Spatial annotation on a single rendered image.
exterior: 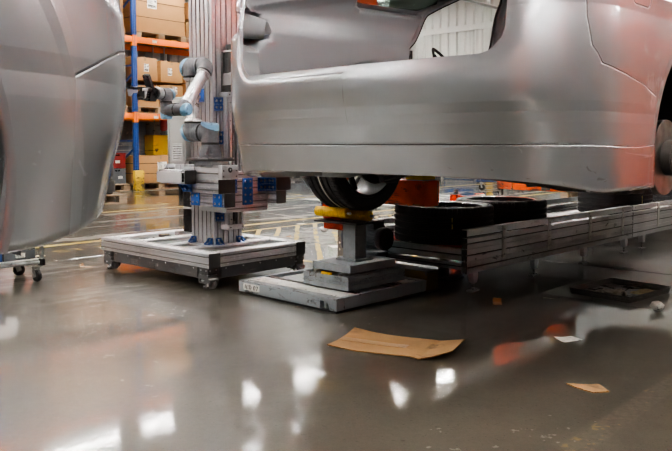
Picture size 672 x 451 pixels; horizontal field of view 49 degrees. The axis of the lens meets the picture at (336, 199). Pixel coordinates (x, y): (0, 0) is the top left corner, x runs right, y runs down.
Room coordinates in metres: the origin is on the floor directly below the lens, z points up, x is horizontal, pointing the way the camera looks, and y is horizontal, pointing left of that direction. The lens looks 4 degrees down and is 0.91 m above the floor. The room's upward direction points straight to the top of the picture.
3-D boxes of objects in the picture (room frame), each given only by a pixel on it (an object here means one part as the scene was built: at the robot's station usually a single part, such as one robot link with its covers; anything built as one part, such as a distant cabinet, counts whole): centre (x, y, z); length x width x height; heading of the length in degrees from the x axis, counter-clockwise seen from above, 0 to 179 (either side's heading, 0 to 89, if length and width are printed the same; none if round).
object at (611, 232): (5.65, -1.34, 0.14); 2.47 x 0.85 x 0.27; 136
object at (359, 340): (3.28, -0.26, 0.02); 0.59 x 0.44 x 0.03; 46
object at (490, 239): (5.36, -1.63, 0.28); 2.47 x 0.06 x 0.22; 136
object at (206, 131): (4.82, 0.82, 0.98); 0.13 x 0.12 x 0.14; 62
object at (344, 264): (4.38, -0.11, 0.32); 0.40 x 0.30 x 0.28; 136
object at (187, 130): (4.88, 0.93, 1.19); 0.15 x 0.12 x 0.55; 62
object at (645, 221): (6.90, -2.54, 0.19); 1.00 x 0.86 x 0.39; 136
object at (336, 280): (4.38, -0.11, 0.13); 0.50 x 0.36 x 0.10; 136
